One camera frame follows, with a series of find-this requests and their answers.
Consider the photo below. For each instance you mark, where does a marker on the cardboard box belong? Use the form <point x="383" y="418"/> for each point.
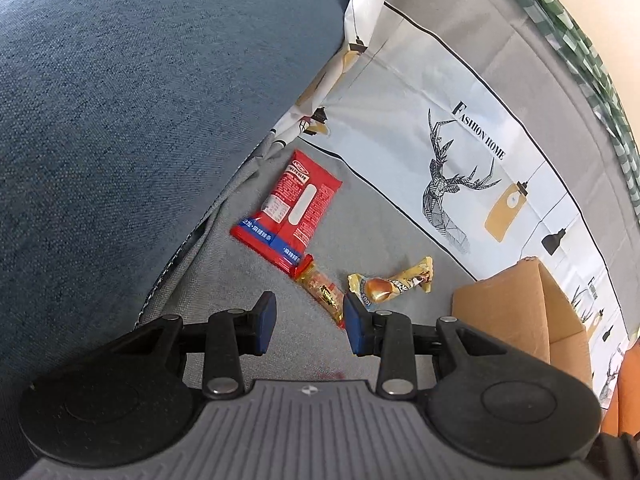
<point x="500" y="315"/>

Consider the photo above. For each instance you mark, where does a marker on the small red clear snack bar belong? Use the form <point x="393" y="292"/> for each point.
<point x="320" y="290"/>

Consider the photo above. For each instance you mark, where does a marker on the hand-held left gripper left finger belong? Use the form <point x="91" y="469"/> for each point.
<point x="265" y="322"/>

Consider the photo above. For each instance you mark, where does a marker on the deer print sofa cover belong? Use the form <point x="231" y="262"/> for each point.
<point x="450" y="85"/>

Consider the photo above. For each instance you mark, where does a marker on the yellow bread snack packet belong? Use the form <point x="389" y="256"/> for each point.
<point x="385" y="285"/>

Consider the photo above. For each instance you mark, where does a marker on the orange cloth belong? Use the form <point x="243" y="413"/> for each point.
<point x="622" y="395"/>

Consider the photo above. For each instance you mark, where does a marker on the green checkered cloth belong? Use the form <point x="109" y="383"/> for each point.
<point x="590" y="60"/>

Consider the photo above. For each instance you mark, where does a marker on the red snack packet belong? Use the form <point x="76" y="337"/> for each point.
<point x="285" y="210"/>

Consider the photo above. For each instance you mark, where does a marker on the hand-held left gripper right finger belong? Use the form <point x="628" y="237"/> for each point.
<point x="354" y="327"/>

